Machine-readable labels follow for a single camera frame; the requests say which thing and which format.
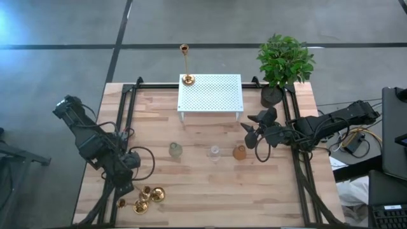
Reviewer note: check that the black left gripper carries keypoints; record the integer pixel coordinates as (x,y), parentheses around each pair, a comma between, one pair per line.
(121,175)

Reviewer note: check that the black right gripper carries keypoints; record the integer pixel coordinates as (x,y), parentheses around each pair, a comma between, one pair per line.
(273,136)

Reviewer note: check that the amber ribbed glass candle holder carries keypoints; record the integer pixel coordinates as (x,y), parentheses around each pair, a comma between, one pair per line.
(239,153)

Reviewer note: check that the clear ribbed glass candle holder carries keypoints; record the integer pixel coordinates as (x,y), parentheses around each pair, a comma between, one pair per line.
(215,154)

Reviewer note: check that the green ribbed glass candle holder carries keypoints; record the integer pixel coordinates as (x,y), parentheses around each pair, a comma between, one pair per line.
(175,151)

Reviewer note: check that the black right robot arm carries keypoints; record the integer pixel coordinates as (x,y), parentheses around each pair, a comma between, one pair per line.
(334,119)

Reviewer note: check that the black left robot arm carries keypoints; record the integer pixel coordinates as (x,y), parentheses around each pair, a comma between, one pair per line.
(86,136)

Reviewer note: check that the white perforated metal shelf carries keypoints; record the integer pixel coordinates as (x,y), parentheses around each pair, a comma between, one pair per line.
(216,95)

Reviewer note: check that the green plant in black pot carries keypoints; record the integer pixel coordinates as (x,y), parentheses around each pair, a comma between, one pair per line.
(283,63)

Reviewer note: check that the white paper sheet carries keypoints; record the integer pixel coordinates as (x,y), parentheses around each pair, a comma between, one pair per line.
(334,163)

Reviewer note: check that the black power box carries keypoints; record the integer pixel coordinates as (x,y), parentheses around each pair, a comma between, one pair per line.
(354,144)

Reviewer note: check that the black floor stand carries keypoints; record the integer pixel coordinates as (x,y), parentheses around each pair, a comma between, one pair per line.
(19,155)

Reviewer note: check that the white plastic bag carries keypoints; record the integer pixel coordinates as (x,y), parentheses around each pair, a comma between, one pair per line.
(353,192)

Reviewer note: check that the black monitor panel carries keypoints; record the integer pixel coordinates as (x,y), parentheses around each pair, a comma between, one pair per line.
(392,143)

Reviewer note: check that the black laptop lid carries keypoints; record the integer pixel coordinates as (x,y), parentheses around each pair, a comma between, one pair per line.
(388,187)

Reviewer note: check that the black device with blue screen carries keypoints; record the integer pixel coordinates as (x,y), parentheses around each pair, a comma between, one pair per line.
(402,140)

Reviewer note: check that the black keyboard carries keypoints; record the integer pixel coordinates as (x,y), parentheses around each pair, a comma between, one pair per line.
(388,217)

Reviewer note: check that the black aluminium table frame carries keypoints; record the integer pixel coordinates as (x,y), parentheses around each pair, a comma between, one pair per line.
(159,86)

